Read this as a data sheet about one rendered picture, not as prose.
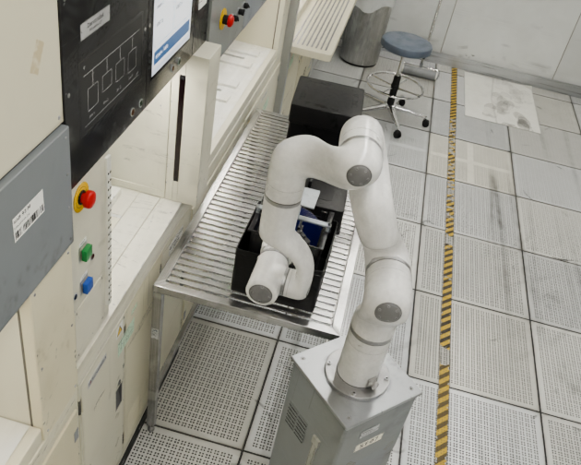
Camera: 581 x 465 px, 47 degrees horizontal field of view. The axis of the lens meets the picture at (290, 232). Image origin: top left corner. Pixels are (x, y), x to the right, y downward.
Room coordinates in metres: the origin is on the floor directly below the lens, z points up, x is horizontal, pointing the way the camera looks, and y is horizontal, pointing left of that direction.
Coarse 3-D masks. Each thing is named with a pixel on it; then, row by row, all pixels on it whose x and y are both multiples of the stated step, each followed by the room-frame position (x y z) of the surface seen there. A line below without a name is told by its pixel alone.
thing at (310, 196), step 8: (304, 192) 1.69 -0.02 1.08; (312, 192) 1.70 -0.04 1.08; (304, 200) 1.65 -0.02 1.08; (312, 200) 1.66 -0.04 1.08; (256, 208) 1.67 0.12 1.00; (312, 208) 1.62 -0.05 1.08; (256, 216) 1.66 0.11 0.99; (304, 216) 1.68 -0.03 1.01; (320, 216) 1.76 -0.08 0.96; (328, 216) 1.74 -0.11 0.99; (256, 224) 1.64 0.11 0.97; (320, 224) 1.65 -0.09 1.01; (328, 224) 1.66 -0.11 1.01; (256, 232) 1.58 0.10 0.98; (256, 240) 1.58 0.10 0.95; (320, 240) 1.68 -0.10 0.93; (256, 248) 1.58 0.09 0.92; (312, 248) 1.56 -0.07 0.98; (320, 248) 1.56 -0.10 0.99; (320, 256) 1.69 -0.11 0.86
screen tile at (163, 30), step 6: (162, 0) 1.53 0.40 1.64; (168, 0) 1.56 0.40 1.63; (156, 6) 1.48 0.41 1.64; (162, 6) 1.53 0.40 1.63; (168, 6) 1.57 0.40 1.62; (156, 12) 1.49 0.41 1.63; (162, 12) 1.53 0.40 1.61; (156, 18) 1.49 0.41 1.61; (168, 18) 1.57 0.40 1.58; (162, 24) 1.53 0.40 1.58; (168, 24) 1.57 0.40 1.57; (156, 30) 1.49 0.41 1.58; (162, 30) 1.54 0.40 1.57; (168, 30) 1.57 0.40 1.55; (156, 36) 1.49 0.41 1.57; (162, 36) 1.54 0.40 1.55; (156, 42) 1.49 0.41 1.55
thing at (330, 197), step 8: (312, 184) 2.09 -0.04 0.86; (320, 184) 2.11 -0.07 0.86; (328, 184) 2.12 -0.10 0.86; (320, 192) 2.05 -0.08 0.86; (328, 192) 2.06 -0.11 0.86; (336, 192) 2.07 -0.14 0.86; (344, 192) 2.09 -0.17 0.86; (320, 200) 2.00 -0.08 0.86; (328, 200) 2.01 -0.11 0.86; (336, 200) 2.02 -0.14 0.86; (344, 200) 2.03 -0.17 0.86; (304, 208) 1.96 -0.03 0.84; (320, 208) 1.96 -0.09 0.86; (328, 208) 1.96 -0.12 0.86; (336, 208) 1.97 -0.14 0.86; (344, 208) 1.98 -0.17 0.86; (336, 216) 1.96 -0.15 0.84; (336, 232) 1.95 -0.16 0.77
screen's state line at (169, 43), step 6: (186, 24) 1.72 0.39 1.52; (180, 30) 1.67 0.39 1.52; (186, 30) 1.72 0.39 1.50; (174, 36) 1.63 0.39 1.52; (180, 36) 1.67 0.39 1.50; (168, 42) 1.58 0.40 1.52; (174, 42) 1.63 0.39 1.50; (162, 48) 1.54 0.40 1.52; (168, 48) 1.58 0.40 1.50; (156, 54) 1.50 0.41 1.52; (162, 54) 1.54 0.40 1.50; (156, 60) 1.50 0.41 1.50
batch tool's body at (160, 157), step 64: (64, 0) 1.06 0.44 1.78; (128, 0) 1.33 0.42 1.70; (64, 64) 1.05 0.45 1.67; (192, 64) 1.80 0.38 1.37; (128, 128) 1.82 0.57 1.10; (192, 128) 1.80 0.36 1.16; (128, 192) 1.80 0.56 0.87; (192, 192) 1.80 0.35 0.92; (128, 256) 1.48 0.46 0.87; (128, 320) 1.36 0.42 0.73; (128, 384) 1.37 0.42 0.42
